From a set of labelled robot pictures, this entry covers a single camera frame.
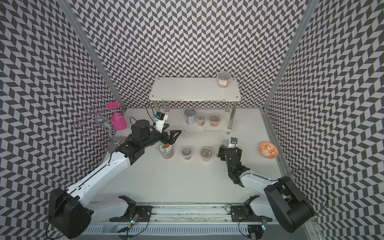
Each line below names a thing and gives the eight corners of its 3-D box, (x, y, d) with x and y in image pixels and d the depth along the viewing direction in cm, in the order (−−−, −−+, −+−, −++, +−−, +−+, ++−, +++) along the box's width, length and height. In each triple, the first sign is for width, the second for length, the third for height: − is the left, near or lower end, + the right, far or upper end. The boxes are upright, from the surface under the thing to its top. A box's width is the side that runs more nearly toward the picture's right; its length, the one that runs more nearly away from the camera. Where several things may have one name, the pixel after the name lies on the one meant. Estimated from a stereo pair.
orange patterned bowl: (260, 159, 93) (262, 156, 90) (256, 145, 99) (258, 142, 96) (278, 159, 93) (280, 156, 90) (272, 145, 99) (275, 142, 96)
